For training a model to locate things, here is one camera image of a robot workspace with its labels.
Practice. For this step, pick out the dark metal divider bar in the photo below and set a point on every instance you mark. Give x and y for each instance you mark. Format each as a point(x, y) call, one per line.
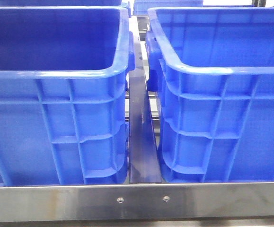
point(143, 159)

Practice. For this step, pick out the blue source plastic crate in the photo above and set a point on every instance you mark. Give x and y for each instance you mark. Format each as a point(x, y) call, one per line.
point(62, 95)

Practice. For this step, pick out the blue target plastic crate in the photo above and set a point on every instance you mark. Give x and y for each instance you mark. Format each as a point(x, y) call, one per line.
point(215, 77)

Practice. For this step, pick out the blue far crate centre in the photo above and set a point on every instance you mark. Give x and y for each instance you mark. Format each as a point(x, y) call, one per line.
point(140, 7)

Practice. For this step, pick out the blue rear left crate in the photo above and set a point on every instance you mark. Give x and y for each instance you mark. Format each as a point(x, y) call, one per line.
point(29, 3)

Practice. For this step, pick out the steel front rail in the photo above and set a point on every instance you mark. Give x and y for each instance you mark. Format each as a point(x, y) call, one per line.
point(136, 201)

